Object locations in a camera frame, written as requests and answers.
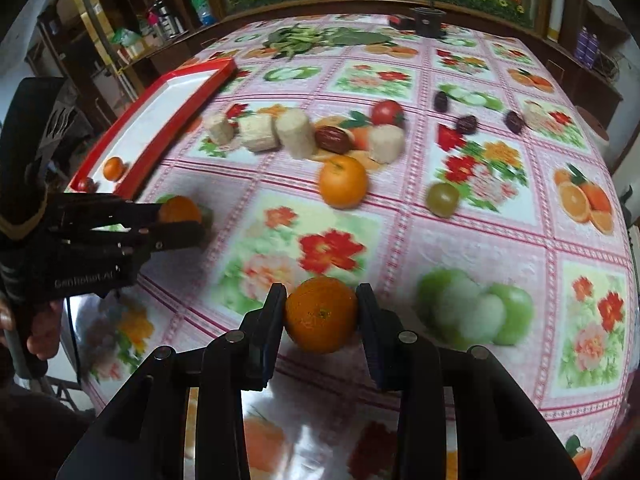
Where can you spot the red and black box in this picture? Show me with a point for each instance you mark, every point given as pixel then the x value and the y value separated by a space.
pixel 400 21

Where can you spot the red tray with white inside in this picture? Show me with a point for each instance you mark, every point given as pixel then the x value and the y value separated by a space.
pixel 165 105

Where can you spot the pink bottle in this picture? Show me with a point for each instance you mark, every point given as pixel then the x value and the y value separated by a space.
pixel 151 22

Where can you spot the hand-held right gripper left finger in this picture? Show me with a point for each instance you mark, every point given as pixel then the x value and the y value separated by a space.
pixel 275 327

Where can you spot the brown round stool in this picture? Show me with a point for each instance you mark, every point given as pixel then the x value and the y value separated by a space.
pixel 592 125

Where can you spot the black device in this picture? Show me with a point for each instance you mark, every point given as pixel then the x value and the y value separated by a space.
pixel 427 21

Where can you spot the green plastic bottle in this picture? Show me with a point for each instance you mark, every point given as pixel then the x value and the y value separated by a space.
pixel 201 5

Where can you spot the red tomato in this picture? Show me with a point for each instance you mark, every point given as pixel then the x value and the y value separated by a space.
pixel 387 112

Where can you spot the fruit and flower printed tablecloth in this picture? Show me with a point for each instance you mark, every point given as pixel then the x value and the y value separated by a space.
pixel 450 245

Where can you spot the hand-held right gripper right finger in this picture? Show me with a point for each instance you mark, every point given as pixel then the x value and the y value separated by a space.
pixel 367 332

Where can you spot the yellow-green round fruit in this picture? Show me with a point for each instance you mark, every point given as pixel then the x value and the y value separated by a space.
pixel 442 199

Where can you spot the green and white box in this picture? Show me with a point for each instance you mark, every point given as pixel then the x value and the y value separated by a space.
pixel 126 41

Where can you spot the person's left hand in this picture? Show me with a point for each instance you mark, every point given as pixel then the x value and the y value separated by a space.
pixel 44 332

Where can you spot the small dark red fruit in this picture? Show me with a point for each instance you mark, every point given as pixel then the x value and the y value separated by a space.
pixel 88 185

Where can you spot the small orange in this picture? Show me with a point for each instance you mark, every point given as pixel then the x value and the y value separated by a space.
pixel 113 168

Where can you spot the steel thermos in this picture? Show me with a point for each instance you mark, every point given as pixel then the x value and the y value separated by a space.
pixel 167 19

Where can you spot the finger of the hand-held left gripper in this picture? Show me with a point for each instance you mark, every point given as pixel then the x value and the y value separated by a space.
pixel 110 206
pixel 175 237

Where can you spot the person's left forearm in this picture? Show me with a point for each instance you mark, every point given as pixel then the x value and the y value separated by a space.
pixel 35 435

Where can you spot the purple bottle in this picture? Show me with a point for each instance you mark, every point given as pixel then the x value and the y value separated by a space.
pixel 593 46
pixel 581 45

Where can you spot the bunch of leafy greens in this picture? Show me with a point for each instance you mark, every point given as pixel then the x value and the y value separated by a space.
pixel 310 40

